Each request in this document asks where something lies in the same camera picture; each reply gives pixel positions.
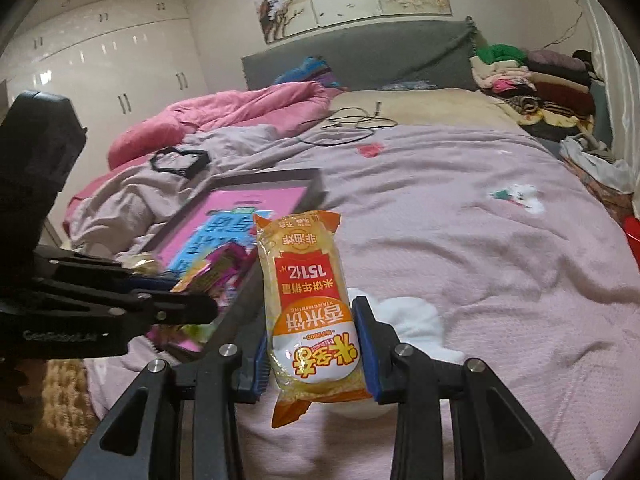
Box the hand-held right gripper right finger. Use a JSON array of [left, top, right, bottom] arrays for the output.
[[351, 296, 576, 480]]

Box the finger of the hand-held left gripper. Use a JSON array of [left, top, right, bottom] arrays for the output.
[[34, 246, 182, 294], [29, 284, 219, 337]]

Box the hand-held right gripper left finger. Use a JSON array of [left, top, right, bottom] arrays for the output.
[[75, 332, 271, 480]]

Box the purple biscuit roll packet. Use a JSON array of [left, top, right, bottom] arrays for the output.
[[170, 245, 256, 301]]

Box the orange rice cracker packet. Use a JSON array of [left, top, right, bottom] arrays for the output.
[[252, 211, 373, 429]]

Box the dark shallow box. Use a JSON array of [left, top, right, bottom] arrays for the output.
[[140, 167, 326, 361]]

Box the white cartoon shaped mat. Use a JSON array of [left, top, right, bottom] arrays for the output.
[[327, 287, 468, 421]]

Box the white glossy wardrobe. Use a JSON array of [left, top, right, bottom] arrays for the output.
[[0, 0, 211, 146]]

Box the lilac bed blanket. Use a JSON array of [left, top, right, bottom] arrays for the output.
[[65, 122, 640, 480]]

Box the pink book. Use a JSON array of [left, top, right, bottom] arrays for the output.
[[155, 186, 308, 291]]

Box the pink quilt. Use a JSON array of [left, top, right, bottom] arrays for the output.
[[65, 81, 346, 221]]

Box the beige blanket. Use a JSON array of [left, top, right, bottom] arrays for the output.
[[330, 89, 521, 128]]

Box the blue crumpled cloth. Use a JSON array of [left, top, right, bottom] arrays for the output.
[[274, 57, 333, 85]]

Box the floral pillow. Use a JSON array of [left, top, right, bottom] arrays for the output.
[[382, 80, 436, 92]]

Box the red plastic bag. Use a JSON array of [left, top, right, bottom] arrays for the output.
[[622, 215, 640, 251]]

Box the white grey cloth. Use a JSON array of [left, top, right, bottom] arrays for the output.
[[559, 132, 636, 193]]

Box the grey padded headboard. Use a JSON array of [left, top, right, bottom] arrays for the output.
[[241, 17, 481, 92]]

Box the stack of folded clothes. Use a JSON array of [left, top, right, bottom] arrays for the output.
[[470, 44, 601, 141]]

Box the cream satin curtain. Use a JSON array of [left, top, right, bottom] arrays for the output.
[[582, 0, 640, 161]]

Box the black plastic frame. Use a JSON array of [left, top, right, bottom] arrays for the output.
[[150, 146, 211, 181]]

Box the black charging cable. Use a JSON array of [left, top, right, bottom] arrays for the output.
[[295, 101, 398, 147]]

